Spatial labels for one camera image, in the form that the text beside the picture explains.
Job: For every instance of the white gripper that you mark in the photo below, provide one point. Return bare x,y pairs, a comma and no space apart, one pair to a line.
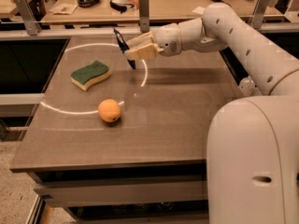
168,40

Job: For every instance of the blue rxbar blueberry wrapper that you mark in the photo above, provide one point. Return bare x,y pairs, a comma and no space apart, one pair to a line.
123,47

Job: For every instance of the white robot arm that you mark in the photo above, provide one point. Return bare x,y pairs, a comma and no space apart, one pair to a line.
252,154

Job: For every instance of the green and yellow sponge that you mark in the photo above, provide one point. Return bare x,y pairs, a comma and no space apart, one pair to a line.
91,74

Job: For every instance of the black sunglasses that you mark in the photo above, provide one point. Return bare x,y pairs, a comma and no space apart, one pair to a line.
120,7

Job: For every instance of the white paper sheet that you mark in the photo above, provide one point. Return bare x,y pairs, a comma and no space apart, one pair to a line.
199,10

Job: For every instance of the orange fruit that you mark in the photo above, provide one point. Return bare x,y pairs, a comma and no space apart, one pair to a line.
109,110

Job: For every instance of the small paper card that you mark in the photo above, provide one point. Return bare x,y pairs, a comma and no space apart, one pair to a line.
64,9

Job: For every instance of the grey cabinet drawer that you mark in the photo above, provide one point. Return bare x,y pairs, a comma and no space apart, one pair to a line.
161,189

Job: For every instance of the grey metal bracket middle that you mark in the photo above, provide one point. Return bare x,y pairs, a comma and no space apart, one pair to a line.
144,15

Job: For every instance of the grey metal bracket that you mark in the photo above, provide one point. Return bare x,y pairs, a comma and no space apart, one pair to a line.
144,15
31,25
256,19

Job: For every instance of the grey metal bracket left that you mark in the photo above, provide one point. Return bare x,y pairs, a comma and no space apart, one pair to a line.
31,25

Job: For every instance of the grey metal bracket right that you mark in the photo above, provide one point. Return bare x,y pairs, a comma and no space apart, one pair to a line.
256,19

